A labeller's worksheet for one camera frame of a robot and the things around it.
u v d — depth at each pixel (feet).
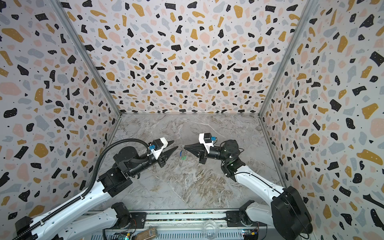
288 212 1.34
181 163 3.07
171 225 2.40
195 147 2.08
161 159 1.86
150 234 2.18
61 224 1.35
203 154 2.02
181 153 2.14
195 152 2.10
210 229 2.35
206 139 1.85
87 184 2.95
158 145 1.64
